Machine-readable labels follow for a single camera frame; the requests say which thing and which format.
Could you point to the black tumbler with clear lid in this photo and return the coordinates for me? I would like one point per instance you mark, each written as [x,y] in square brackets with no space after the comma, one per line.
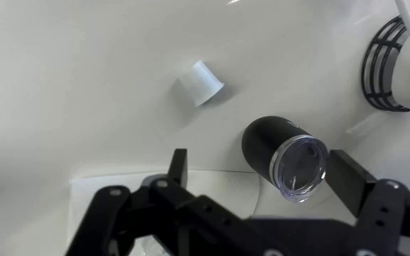
[267,142]

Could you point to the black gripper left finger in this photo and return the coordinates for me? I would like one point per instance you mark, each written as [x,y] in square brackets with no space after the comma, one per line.
[167,208]

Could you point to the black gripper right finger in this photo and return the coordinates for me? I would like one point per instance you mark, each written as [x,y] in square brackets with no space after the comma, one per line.
[385,213]

